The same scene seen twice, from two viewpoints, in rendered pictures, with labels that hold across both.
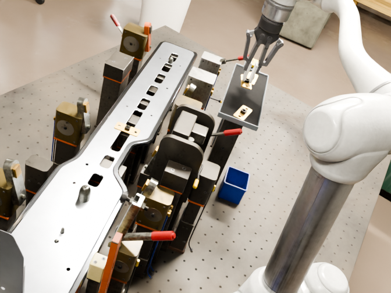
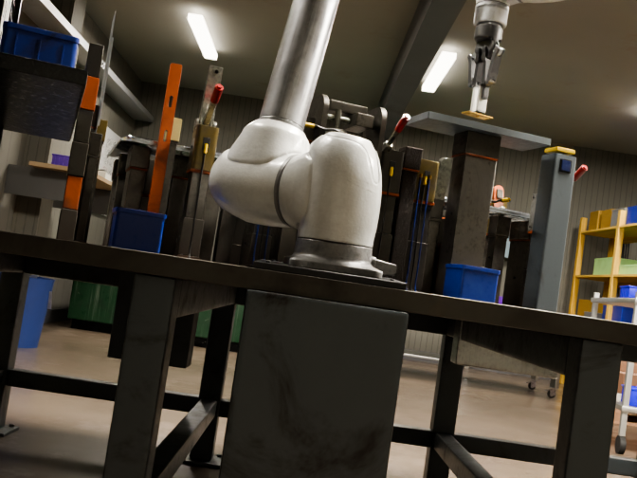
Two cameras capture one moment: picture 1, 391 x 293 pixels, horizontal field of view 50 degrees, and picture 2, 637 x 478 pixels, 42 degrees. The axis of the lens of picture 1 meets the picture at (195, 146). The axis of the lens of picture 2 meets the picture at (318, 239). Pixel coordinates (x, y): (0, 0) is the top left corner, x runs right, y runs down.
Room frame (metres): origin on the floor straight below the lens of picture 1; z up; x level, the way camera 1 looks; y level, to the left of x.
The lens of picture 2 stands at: (0.25, -2.06, 0.68)
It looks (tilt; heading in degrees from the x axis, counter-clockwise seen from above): 3 degrees up; 71
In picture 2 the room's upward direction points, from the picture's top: 8 degrees clockwise
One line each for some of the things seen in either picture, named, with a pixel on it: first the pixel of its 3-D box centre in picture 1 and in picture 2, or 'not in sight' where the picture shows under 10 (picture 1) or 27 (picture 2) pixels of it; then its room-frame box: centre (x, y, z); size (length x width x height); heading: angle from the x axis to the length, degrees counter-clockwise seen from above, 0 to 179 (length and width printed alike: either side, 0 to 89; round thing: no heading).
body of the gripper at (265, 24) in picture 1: (267, 30); (486, 44); (1.32, -0.09, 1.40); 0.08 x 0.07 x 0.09; 99
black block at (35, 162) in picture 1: (32, 194); (236, 222); (0.82, 0.42, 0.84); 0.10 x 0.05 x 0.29; 90
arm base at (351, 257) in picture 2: not in sight; (341, 258); (0.83, -0.50, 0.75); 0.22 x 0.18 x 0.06; 168
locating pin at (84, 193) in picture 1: (84, 193); not in sight; (0.75, 0.24, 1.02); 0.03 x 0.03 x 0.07
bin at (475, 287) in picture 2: (233, 185); (470, 284); (1.30, -0.21, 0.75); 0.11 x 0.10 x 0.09; 0
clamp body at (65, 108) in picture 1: (63, 147); not in sight; (1.03, 0.43, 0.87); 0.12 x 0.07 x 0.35; 90
